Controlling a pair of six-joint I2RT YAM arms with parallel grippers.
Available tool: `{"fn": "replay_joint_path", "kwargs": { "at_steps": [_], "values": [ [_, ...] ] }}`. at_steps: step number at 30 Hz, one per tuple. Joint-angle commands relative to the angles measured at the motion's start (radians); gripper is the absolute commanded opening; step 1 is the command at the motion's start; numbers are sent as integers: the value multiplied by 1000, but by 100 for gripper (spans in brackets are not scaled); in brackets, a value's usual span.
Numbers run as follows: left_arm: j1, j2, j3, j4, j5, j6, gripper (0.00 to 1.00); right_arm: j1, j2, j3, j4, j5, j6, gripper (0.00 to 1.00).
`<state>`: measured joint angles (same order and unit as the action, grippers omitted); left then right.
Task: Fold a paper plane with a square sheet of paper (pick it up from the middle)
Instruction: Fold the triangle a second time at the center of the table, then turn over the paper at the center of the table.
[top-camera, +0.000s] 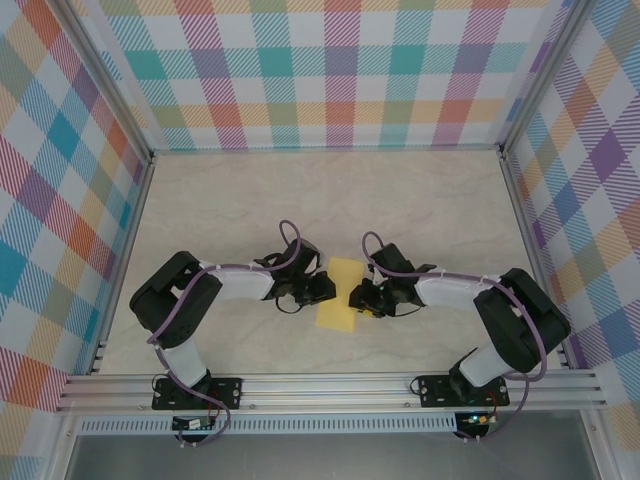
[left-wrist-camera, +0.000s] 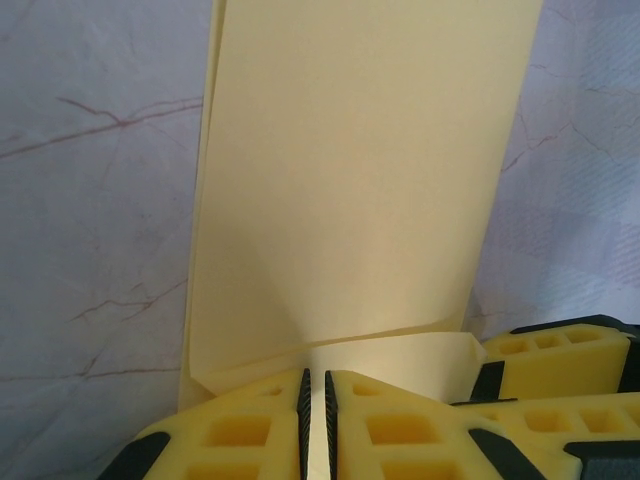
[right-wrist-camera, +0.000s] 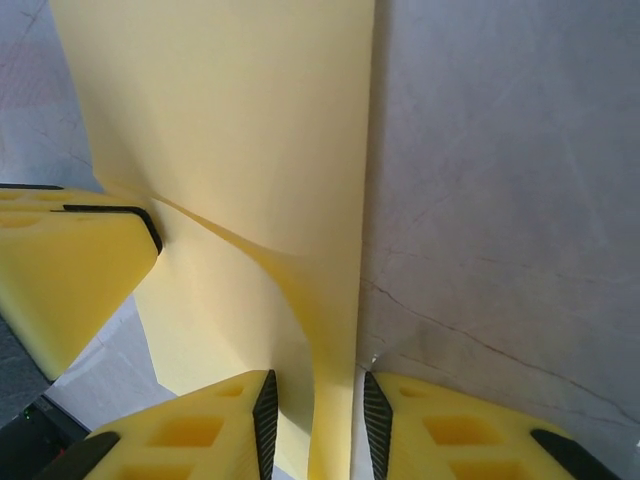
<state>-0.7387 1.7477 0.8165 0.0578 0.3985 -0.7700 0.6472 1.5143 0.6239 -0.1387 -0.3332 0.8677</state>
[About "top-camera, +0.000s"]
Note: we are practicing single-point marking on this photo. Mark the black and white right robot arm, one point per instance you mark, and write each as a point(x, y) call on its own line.
point(520, 320)

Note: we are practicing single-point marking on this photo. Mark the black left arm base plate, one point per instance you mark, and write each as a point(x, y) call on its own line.
point(227, 392)

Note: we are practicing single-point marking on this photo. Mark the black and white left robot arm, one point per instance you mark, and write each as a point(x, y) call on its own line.
point(170, 310)

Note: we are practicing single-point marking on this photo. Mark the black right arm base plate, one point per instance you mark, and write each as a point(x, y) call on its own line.
point(432, 390)

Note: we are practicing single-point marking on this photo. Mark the slotted aluminium frame rail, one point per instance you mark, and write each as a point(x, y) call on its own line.
point(325, 390)

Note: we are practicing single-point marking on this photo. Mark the aluminium side floor rail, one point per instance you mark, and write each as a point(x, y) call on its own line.
point(120, 265)
point(537, 265)

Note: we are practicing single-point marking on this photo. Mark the small black circuit board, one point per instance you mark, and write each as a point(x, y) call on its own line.
point(192, 424)

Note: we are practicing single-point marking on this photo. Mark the yellow cloth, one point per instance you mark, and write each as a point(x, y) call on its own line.
point(340, 320)

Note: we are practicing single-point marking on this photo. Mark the aluminium frame post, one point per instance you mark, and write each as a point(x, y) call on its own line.
point(100, 75)
point(547, 75)

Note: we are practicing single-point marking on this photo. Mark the small circuit board green light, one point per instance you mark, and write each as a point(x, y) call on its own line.
point(477, 420)

